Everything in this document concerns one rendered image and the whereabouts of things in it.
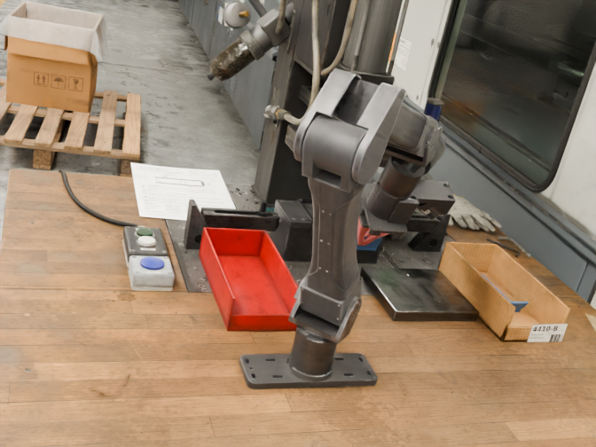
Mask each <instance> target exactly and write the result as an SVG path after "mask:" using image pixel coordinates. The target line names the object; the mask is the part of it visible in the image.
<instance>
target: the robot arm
mask: <svg viewBox="0 0 596 447"><path fill-rule="evenodd" d="M405 94H406V90H405V89H402V88H399V87H396V86H393V85H390V84H387V83H384V82H383V83H381V84H380V85H376V84H373V83H370V82H365V81H362V80H361V76H359V75H358V74H353V73H350V72H347V71H344V70H340V69H338V68H335V69H334V70H333V71H332V73H331V74H330V75H329V77H328V79H327V80H326V82H325V84H324V86H323V88H322V89H321V91H320V92H319V93H318V95H317V97H316V99H315V100H314V102H313V104H312V105H311V107H310V109H309V111H308V112H307V113H306V115H305V116H304V118H303V120H302V122H301V124H300V126H299V128H298V130H297V131H296V134H295V138H294V157H295V159H296V160H297V161H300V162H301V163H302V176H305V177H307V178H308V184H309V188H310V191H311V197H312V203H313V241H312V258H311V263H310V269H309V272H308V273H307V275H306V277H305V278H303V280H302V281H301V283H300V285H299V287H298V289H297V291H296V293H295V295H294V298H295V299H296V302H295V304H294V307H293V309H292V311H291V313H290V315H289V319H288V321H290V322H292V323H294V324H296V325H297V327H296V332H295V336H294V343H293V347H292V351H291V352H290V353H289V354H244V355H241V356H240V357H239V366H240V369H241V371H242V373H243V376H244V379H245V381H246V384H247V386H248V387H249V388H251V389H275V388H332V387H362V386H375V385H376V383H377V379H378V376H377V375H376V373H375V371H374V370H373V369H372V367H371V365H370V364H369V362H368V361H367V359H366V357H365V356H364V355H363V354H361V353H335V350H336V347H337V344H339V343H340V342H341V341H343V340H344V339H345V338H346V337H347V336H348V335H349V334H350V331H351V329H352V326H353V325H354V323H355V321H356V318H357V315H358V313H359V311H360V309H361V305H362V299H361V293H362V284H363V278H362V277H360V276H359V275H360V271H359V269H358V266H357V244H358V245H359V246H366V245H367V244H369V243H371V242H372V241H374V240H376V239H377V238H380V237H383V236H385V235H388V234H390V237H391V239H401V238H402V237H403V236H404V235H405V233H406V232H407V227H406V224H407V223H408V221H409V219H410V218H411V216H412V214H413V213H414V211H415V209H416V208H417V209H418V210H419V211H420V212H422V213H423V214H424V215H425V216H427V217H428V218H429V219H430V220H432V219H434V218H436V217H438V216H440V215H444V216H445V215H447V213H448V212H449V210H450V209H451V207H452V206H453V204H454V203H455V199H454V196H453V193H452V191H451V188H450V185H449V182H444V181H434V180H424V179H421V178H422V176H424V175H426V174H427V172H428V171H429V170H430V169H431V168H432V167H433V166H434V165H435V163H436V162H437V161H438V160H439V159H440V157H441V156H442V155H443V153H444V150H445V143H444V141H443V138H442V137H441V133H442V126H438V121H437V120H435V119H434V118H433V117H431V116H428V115H425V114H423V113H422V112H420V111H417V110H415V109H412V108H410V107H409V106H407V105H406V104H405V103H404V102H403V101H404V96H405ZM343 95H344V96H343ZM342 97H343V98H342ZM341 98H342V101H341ZM340 101H341V106H340V109H339V112H338V115H339V118H340V119H341V121H339V120H336V119H334V118H333V114H334V111H335V108H336V107H337V106H338V104H339V102H340ZM342 121H343V122H342ZM384 153H386V154H389V155H391V157H390V159H389V161H388V163H387V165H386V167H385V168H384V169H383V171H382V173H381V175H380V177H379V179H378V181H377V182H376V184H369V182H370V181H371V180H372V179H373V177H374V175H375V173H376V171H377V169H378V167H379V166H380V162H381V159H382V156H383V154H384ZM365 237H368V238H367V239H365Z"/></svg>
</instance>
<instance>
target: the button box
mask: <svg viewBox="0 0 596 447"><path fill-rule="evenodd" d="M59 172H61V175H62V177H63V180H64V184H65V187H66V189H67V192H68V194H69V195H70V197H71V198H72V200H73V201H74V202H75V203H76V204H77V205H78V206H79V207H80V208H82V209H83V210H84V211H86V212H88V213H90V214H91V215H93V216H95V217H97V218H99V219H101V220H103V221H106V222H108V223H110V224H117V225H120V226H125V227H124V228H123V234H122V236H123V239H122V244H123V248H124V253H125V258H126V263H127V267H128V268H129V257H130V256H132V255H138V256H168V251H167V249H166V246H165V242H164V239H163V237H162V233H161V229H160V228H158V227H156V228H150V227H144V226H142V225H141V226H139V225H137V224H135V223H127V222H123V221H119V220H114V219H112V218H109V217H107V216H103V215H101V214H100V213H98V212H96V211H94V210H92V209H90V208H88V207H86V206H85V205H83V204H82V203H81V202H80V201H79V200H78V199H77V198H76V197H75V195H74V193H73V191H72V189H71V187H70V185H69V182H68V180H67V174H66V172H65V171H64V170H63V169H61V170H60V171H59ZM141 228H146V229H149V230H151V231H153V236H152V238H154V239H155V244H154V245H152V246H145V245H141V244H140V243H138V239H139V238H140V236H138V235H137V230H138V229H141Z"/></svg>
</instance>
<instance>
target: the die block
mask: <svg viewBox="0 0 596 447"><path fill-rule="evenodd" d="M274 212H276V213H278V215H279V216H280V219H279V224H278V228H277V230H275V231H270V235H269V236H270V238H271V240H272V242H273V244H274V245H275V247H276V249H277V250H278V252H279V254H280V255H281V257H282V259H283V261H289V262H311V258H312V241H313V236H312V234H311V233H310V227H304V226H289V225H288V223H287V222H286V220H285V218H284V217H283V216H282V214H281V213H280V211H279V210H278V208H277V206H276V205H275V208H274ZM381 243H382V241H381V242H380V244H379V245H378V247H377V248H376V251H371V250H357V263H370V264H376V263H377V260H378V256H379V252H380V246H381Z"/></svg>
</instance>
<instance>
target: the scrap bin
mask: <svg viewBox="0 0 596 447"><path fill-rule="evenodd" d="M199 258H200V261H201V264H202V266H203V269H204V271H205V273H206V276H207V279H208V283H209V285H210V287H211V290H212V293H213V295H214V297H215V300H216V304H217V307H218V309H219V311H220V314H221V316H222V319H223V322H224V325H225V327H226V330H227V331H296V327H297V325H296V324H294V323H292V322H290V321H288V319H289V315H290V313H291V311H292V309H293V307H294V304H295V302H296V299H295V298H294V295H295V293H296V291H297V289H298V285H297V284H296V282H295V280H294V278H293V276H292V274H291V272H290V271H289V269H288V268H287V267H286V264H285V262H284V261H283V259H282V257H281V255H280V254H279V252H278V250H277V249H276V247H275V245H274V244H273V242H272V240H271V238H270V236H269V234H268V232H267V231H266V230H248V229H229V228H210V227H203V231H202V236H201V242H200V252H199Z"/></svg>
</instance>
